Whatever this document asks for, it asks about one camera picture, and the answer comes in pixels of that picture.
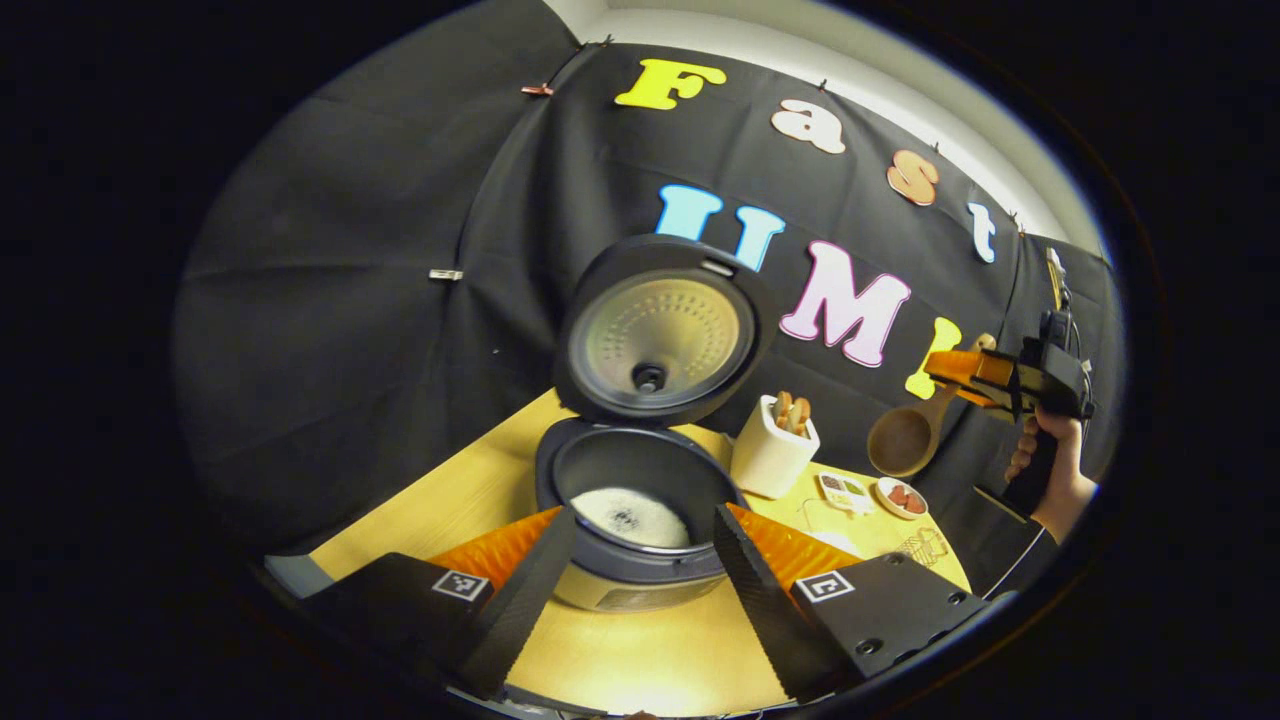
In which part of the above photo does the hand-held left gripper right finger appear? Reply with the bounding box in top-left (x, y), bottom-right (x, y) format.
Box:
top-left (712, 503), bottom-right (991, 704)

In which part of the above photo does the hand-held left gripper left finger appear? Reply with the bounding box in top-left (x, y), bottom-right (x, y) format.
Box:
top-left (300, 505), bottom-right (579, 701)

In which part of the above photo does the wooden spoon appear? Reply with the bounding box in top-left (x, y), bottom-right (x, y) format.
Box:
top-left (866, 333), bottom-right (998, 478)

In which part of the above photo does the clear container of white rice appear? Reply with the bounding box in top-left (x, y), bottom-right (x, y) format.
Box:
top-left (800, 497), bottom-right (901, 561)

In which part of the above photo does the white rice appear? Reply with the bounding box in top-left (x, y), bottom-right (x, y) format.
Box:
top-left (570, 487), bottom-right (693, 549)

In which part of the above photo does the dark navy rice cooker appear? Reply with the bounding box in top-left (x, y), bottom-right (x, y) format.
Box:
top-left (535, 233), bottom-right (779, 613)

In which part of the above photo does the white divided grain dish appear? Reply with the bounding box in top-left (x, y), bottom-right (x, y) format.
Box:
top-left (818, 470), bottom-right (873, 516)

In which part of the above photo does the small white round plate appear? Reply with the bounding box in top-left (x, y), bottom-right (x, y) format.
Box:
top-left (875, 476), bottom-right (929, 521)

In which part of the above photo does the white toaster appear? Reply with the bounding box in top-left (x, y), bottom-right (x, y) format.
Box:
top-left (730, 390), bottom-right (821, 500)

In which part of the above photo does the black backdrop cloth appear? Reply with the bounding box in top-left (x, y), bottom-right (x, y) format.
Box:
top-left (170, 0), bottom-right (1126, 601)

